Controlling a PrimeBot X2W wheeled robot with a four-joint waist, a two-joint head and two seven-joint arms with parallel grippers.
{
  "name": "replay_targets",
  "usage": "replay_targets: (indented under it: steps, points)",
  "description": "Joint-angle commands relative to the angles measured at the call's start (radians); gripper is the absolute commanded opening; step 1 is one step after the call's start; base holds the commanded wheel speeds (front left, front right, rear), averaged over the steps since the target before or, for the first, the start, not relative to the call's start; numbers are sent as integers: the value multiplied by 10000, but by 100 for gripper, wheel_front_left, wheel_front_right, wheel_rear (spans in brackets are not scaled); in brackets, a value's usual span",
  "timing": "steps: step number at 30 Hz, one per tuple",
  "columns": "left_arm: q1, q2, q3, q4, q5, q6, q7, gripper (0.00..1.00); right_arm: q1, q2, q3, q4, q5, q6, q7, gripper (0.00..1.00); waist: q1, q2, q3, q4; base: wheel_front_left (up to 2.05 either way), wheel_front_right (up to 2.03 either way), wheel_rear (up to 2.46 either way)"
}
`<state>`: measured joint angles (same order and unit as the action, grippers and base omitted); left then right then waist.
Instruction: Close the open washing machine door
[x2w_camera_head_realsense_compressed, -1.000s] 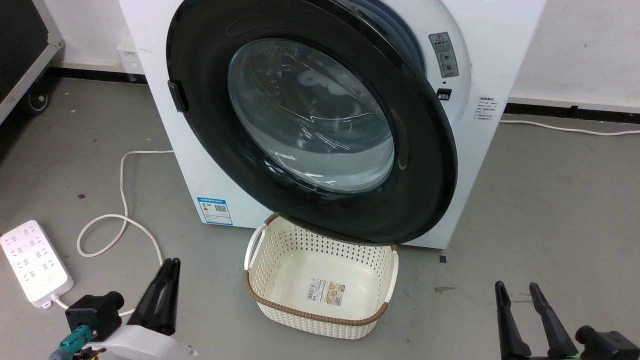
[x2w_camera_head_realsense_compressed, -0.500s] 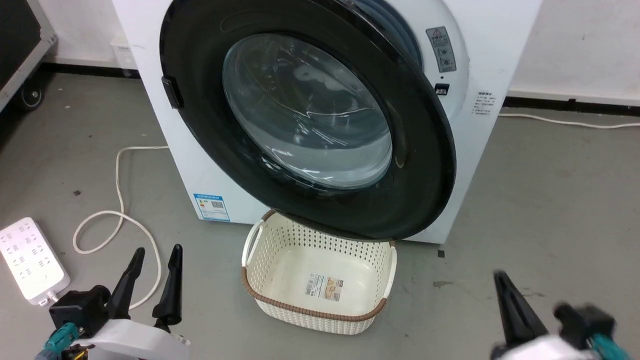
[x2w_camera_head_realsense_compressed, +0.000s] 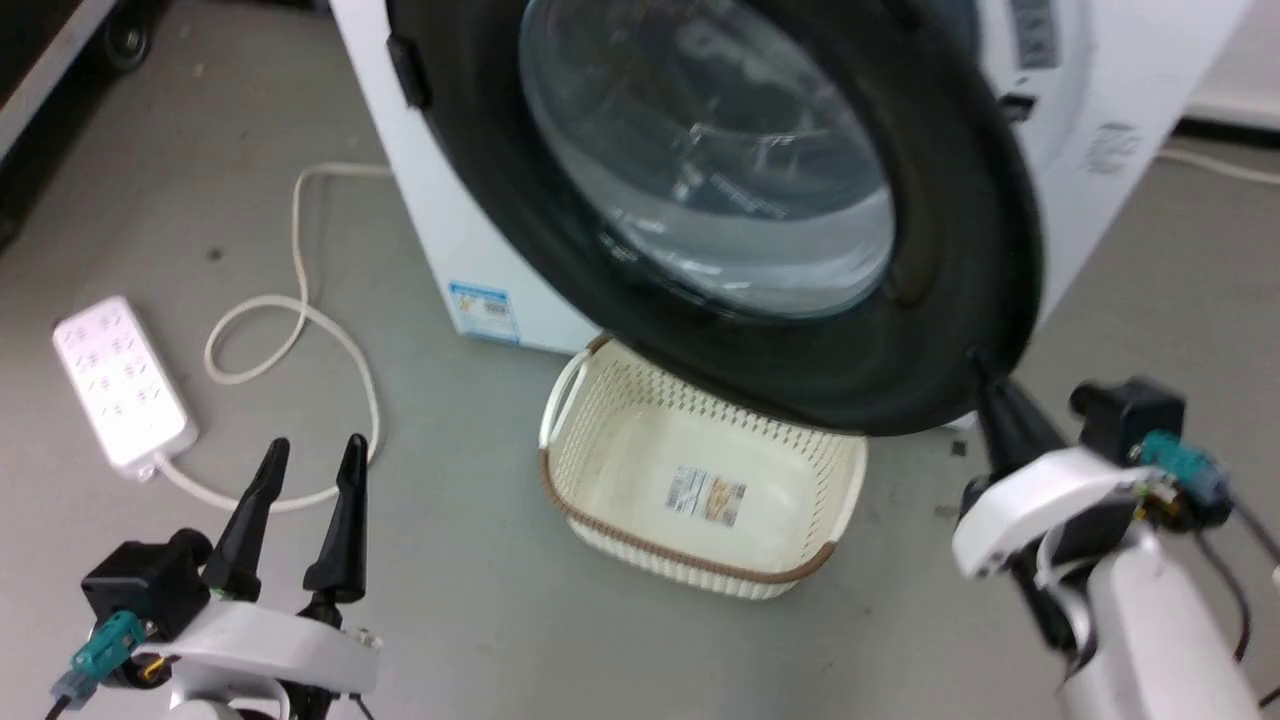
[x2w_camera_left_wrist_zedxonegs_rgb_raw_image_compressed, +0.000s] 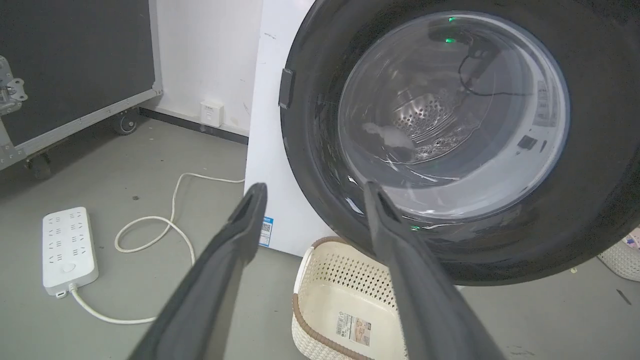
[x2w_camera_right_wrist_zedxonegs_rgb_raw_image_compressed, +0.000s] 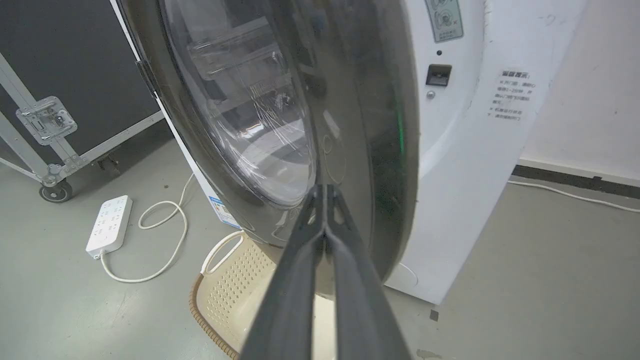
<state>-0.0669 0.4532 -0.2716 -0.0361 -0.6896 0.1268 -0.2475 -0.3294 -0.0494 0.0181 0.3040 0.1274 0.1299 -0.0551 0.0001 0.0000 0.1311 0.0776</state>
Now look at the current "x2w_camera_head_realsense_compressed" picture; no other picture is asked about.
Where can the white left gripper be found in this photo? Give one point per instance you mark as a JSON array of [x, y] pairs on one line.
[[270, 640]]

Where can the blue energy label sticker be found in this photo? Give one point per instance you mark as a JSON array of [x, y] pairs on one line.
[[482, 311]]

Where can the cream plastic laundry basket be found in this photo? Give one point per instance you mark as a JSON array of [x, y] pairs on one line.
[[620, 480]]

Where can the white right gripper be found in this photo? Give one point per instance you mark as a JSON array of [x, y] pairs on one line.
[[1030, 505]]

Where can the teal right camera connector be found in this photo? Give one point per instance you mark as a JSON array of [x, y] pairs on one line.
[[1190, 480]]

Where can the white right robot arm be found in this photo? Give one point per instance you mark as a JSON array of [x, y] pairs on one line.
[[1150, 640]]

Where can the black round glass washer door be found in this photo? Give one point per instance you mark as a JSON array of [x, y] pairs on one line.
[[930, 330]]

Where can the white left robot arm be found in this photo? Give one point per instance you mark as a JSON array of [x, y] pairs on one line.
[[215, 708]]

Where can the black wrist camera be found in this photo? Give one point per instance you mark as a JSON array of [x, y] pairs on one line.
[[1125, 418], [145, 585]]

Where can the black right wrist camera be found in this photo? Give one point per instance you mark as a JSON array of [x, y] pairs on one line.
[[1125, 418]]

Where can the white power strip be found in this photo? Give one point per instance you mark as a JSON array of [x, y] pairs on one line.
[[122, 382]]

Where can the teal camera connector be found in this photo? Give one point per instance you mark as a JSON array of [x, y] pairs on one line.
[[1190, 480], [100, 650]]

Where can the paper label in basket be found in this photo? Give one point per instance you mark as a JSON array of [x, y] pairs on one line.
[[706, 496]]

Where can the black caster wheel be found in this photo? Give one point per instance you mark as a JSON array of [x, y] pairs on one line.
[[128, 38]]

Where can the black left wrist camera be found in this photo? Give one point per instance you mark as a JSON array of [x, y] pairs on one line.
[[145, 585]]

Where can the dark cabinet with white edge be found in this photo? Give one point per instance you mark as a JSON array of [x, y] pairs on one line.
[[30, 80]]

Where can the teal left camera connector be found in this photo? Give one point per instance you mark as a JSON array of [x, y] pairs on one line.
[[100, 650]]

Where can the white front-load washing machine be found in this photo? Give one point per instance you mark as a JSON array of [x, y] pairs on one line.
[[470, 240]]

